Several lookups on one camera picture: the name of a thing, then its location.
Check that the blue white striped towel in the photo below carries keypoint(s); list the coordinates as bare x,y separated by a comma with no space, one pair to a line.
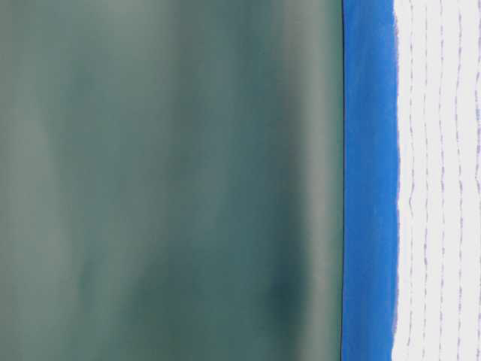
438,306

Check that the blue table cloth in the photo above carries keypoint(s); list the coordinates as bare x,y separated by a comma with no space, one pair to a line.
371,166

